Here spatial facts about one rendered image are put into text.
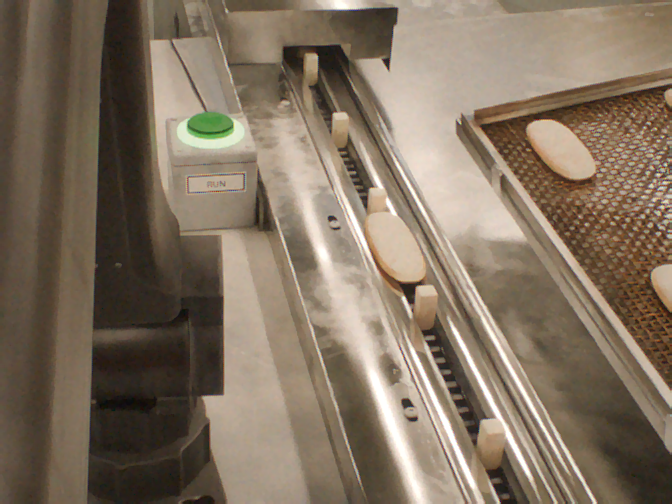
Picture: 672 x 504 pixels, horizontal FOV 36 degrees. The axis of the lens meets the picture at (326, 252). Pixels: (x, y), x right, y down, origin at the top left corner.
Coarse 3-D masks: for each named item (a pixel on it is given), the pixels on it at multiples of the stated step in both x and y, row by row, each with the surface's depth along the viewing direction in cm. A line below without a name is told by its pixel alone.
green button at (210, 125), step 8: (192, 120) 86; (200, 120) 86; (208, 120) 86; (216, 120) 86; (224, 120) 86; (232, 120) 87; (192, 128) 85; (200, 128) 85; (208, 128) 85; (216, 128) 85; (224, 128) 85; (232, 128) 86; (200, 136) 85; (208, 136) 85; (216, 136) 85; (224, 136) 85
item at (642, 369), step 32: (544, 96) 92; (576, 96) 93; (608, 96) 93; (480, 128) 91; (512, 128) 91; (576, 128) 89; (640, 160) 84; (512, 192) 81; (576, 192) 81; (640, 192) 81; (544, 224) 78; (608, 256) 74; (640, 256) 74; (576, 288) 72; (608, 320) 67; (640, 352) 66
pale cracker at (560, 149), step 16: (528, 128) 89; (544, 128) 88; (560, 128) 87; (544, 144) 86; (560, 144) 85; (576, 144) 85; (544, 160) 85; (560, 160) 84; (576, 160) 83; (592, 160) 84; (576, 176) 82
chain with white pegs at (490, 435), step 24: (312, 72) 108; (336, 120) 96; (336, 144) 97; (360, 192) 92; (384, 192) 85; (408, 288) 79; (432, 288) 74; (432, 312) 74; (432, 336) 74; (456, 384) 70; (480, 432) 63; (504, 432) 62; (480, 456) 63; (504, 480) 63
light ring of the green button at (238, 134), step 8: (184, 128) 86; (240, 128) 87; (184, 136) 85; (192, 136) 85; (232, 136) 85; (240, 136) 86; (192, 144) 85; (200, 144) 84; (208, 144) 84; (216, 144) 84; (224, 144) 85; (232, 144) 85
